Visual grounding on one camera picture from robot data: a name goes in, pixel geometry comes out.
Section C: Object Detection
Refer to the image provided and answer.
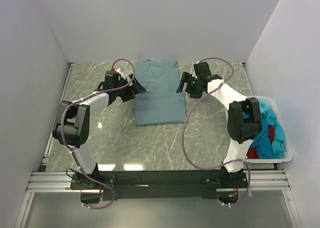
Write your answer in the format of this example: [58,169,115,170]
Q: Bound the aluminium frame rail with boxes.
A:
[26,170,291,193]

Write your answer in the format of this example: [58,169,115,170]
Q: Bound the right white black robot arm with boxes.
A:
[176,61,263,188]

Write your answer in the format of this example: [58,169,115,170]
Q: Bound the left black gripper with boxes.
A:
[114,74,146,103]

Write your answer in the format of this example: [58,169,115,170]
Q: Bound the white plastic laundry basket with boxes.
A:
[246,96,293,164]

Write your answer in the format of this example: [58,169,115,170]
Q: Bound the red t shirt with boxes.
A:
[246,125,275,159]

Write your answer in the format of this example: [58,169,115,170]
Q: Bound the black base crossbar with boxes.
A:
[70,170,248,201]

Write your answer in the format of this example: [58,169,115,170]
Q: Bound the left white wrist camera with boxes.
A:
[110,66,126,79]

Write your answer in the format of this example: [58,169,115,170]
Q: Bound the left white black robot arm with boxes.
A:
[52,70,147,189]

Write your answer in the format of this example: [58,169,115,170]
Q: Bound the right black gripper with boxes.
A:
[176,72,203,100]

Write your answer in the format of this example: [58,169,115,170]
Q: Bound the grey blue t shirt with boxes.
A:
[134,60,187,126]

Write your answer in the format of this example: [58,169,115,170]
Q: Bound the bright blue t shirt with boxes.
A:
[246,99,286,160]

